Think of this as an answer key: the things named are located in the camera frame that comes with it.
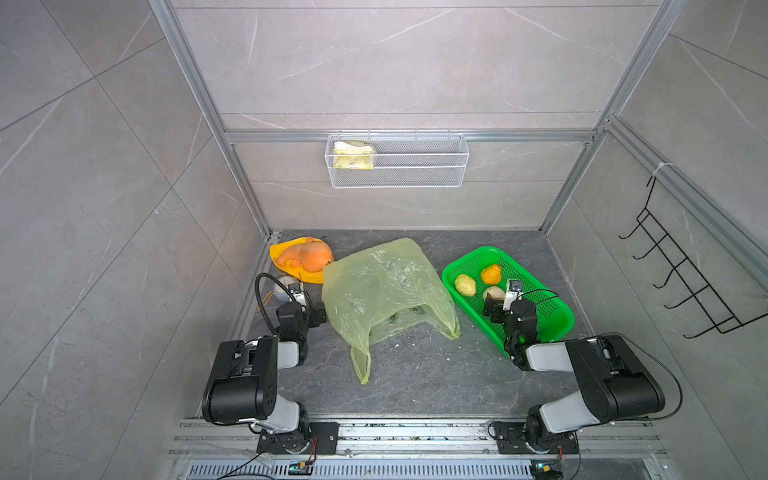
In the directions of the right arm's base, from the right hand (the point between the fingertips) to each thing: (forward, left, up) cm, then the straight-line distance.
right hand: (505, 294), depth 93 cm
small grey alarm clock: (-6, +67, +13) cm, 68 cm away
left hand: (+1, +64, -1) cm, 64 cm away
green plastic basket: (-7, -14, -2) cm, 16 cm away
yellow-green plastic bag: (+1, +40, +3) cm, 40 cm away
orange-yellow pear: (+10, +1, -2) cm, 10 cm away
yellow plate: (+29, +63, -4) cm, 70 cm away
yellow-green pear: (+5, +12, -2) cm, 13 cm away
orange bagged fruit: (+16, +64, +3) cm, 66 cm away
